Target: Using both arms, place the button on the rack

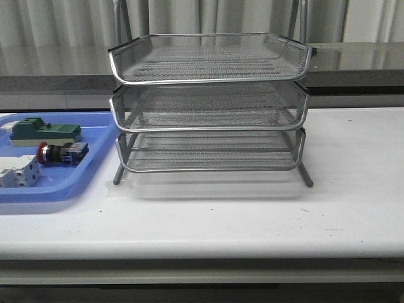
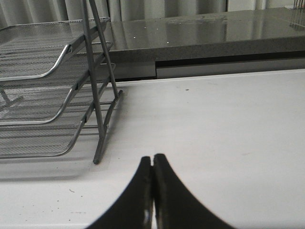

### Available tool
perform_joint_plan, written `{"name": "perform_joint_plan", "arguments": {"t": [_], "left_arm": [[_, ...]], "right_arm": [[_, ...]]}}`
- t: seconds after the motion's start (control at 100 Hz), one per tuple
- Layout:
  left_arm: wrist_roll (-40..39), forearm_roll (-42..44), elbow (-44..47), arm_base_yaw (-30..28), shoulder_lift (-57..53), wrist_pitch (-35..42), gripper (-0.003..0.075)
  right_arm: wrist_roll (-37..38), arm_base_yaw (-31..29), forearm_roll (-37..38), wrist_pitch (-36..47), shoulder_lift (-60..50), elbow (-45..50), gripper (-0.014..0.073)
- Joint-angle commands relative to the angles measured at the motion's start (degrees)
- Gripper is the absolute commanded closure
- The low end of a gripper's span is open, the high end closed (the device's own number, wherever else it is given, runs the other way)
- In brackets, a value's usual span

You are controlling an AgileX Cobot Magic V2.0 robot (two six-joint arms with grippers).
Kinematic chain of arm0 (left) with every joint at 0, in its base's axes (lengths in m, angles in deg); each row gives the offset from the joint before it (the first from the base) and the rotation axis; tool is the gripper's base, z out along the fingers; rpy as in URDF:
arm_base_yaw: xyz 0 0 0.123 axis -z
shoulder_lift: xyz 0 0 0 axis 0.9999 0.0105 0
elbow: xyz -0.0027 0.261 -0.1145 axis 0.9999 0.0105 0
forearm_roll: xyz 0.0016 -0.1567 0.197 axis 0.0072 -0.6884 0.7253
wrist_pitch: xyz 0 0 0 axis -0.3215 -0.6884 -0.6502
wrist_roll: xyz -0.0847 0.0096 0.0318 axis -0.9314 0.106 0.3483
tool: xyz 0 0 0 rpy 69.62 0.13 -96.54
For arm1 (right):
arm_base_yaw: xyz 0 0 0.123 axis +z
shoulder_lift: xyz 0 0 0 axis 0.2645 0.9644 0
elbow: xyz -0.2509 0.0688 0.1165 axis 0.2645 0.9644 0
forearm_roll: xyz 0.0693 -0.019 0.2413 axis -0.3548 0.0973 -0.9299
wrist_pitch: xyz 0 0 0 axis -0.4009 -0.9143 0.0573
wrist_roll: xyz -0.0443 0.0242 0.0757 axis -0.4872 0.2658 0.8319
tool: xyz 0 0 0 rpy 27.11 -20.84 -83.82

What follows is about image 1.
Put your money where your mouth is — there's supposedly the red emergency push button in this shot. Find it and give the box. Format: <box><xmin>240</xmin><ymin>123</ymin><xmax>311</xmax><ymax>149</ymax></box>
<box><xmin>36</xmin><ymin>141</ymin><xmax>89</xmax><ymax>167</ymax></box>

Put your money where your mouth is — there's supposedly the clear tape patch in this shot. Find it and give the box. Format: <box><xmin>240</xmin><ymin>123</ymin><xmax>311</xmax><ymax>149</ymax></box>
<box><xmin>105</xmin><ymin>182</ymin><xmax>128</xmax><ymax>198</ymax></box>

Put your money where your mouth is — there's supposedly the blue plastic tray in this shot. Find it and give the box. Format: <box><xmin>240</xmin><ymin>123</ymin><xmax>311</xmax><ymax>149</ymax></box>
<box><xmin>1</xmin><ymin>111</ymin><xmax>118</xmax><ymax>204</ymax></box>

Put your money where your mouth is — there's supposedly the grey stone counter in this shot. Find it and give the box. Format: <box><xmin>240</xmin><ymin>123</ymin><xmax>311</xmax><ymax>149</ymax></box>
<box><xmin>1</xmin><ymin>42</ymin><xmax>403</xmax><ymax>94</ymax></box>

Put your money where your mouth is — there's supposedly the white circuit breaker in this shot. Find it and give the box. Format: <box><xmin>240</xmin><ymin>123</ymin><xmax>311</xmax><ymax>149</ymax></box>
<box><xmin>1</xmin><ymin>155</ymin><xmax>40</xmax><ymax>188</ymax></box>

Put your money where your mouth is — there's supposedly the silver rack frame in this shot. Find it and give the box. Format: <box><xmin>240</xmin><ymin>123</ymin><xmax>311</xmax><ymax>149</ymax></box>
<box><xmin>112</xmin><ymin>0</ymin><xmax>318</xmax><ymax>188</ymax></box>

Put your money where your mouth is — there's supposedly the green knife switch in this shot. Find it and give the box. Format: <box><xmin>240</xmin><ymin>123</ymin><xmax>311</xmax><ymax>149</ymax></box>
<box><xmin>1</xmin><ymin>117</ymin><xmax>81</xmax><ymax>147</ymax></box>

